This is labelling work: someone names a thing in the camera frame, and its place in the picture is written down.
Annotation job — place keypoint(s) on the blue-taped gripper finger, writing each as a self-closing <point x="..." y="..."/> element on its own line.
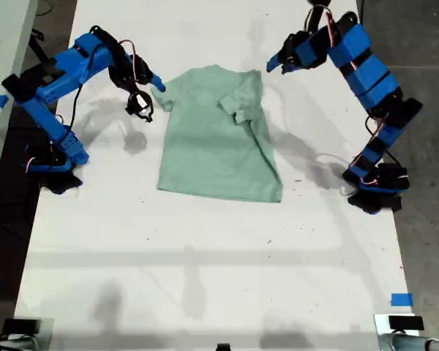
<point x="157" y="83"/>

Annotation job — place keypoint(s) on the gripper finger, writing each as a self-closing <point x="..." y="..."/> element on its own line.
<point x="289" y="68"/>
<point x="274" y="64"/>

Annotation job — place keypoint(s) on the pale green T-shirt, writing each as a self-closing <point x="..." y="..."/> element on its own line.
<point x="212" y="153"/>

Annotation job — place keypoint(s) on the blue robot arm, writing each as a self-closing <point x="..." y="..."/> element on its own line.
<point x="369" y="73"/>
<point x="40" y="95"/>

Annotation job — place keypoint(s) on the black stand leg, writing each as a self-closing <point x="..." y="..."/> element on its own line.
<point x="36" y="45"/>

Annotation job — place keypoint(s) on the pale grey side table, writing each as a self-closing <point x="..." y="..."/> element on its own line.
<point x="3" y="36"/>

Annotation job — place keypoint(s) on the small black block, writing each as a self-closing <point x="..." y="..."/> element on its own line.
<point x="223" y="347"/>

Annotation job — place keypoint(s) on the small black box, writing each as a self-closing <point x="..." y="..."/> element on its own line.
<point x="406" y="322"/>
<point x="20" y="325"/>

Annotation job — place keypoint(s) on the grey tube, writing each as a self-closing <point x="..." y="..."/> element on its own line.
<point x="406" y="343"/>

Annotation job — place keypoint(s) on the black camera stalk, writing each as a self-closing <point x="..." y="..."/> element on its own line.
<point x="314" y="20"/>
<point x="133" y="88"/>

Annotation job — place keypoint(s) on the round black camera box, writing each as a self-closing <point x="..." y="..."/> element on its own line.
<point x="139" y="104"/>

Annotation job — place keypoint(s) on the rectangular black camera box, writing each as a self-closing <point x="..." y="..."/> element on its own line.
<point x="318" y="2"/>

